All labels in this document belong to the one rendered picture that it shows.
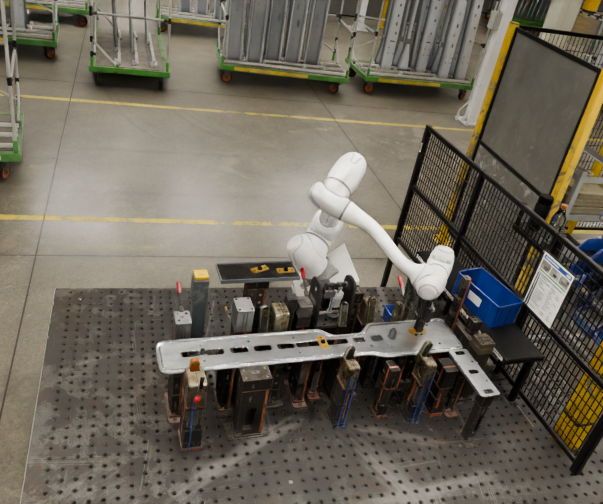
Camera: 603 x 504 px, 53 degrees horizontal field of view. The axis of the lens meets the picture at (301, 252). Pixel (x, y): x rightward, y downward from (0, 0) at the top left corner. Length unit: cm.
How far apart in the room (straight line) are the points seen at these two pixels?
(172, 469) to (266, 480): 37
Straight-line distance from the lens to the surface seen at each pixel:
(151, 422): 269
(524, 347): 305
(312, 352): 264
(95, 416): 274
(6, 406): 380
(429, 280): 248
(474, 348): 294
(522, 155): 493
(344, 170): 271
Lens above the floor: 271
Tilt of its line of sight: 32 degrees down
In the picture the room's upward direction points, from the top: 11 degrees clockwise
